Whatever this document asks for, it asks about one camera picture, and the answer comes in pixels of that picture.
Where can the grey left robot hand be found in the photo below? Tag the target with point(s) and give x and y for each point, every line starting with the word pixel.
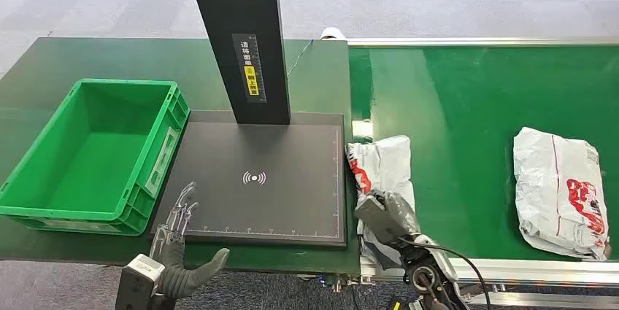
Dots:
pixel 174 274

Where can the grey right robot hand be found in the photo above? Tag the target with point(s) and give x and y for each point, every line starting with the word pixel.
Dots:
pixel 401 218

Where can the white red-printed courier bag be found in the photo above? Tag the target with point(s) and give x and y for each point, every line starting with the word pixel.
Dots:
pixel 387 163
pixel 551 187

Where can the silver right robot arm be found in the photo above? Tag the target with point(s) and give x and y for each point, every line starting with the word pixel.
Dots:
pixel 428 276

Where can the green conveyor belt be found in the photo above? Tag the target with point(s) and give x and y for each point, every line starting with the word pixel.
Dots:
pixel 474 105

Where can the metal connectors under table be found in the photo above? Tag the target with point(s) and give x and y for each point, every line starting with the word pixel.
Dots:
pixel 336 282

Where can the green plastic crate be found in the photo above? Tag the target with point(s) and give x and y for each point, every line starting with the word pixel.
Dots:
pixel 96 163

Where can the black yellow column label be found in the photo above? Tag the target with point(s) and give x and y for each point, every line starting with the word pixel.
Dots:
pixel 249 68

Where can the dark green table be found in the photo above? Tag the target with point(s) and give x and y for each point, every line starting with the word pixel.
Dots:
pixel 145 61

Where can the black scanner column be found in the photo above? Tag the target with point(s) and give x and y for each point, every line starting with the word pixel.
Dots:
pixel 237 18

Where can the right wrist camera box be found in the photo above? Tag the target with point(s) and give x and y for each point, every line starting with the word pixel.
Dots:
pixel 370 218

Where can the black scanner base plate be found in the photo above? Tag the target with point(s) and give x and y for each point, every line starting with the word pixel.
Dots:
pixel 271 201

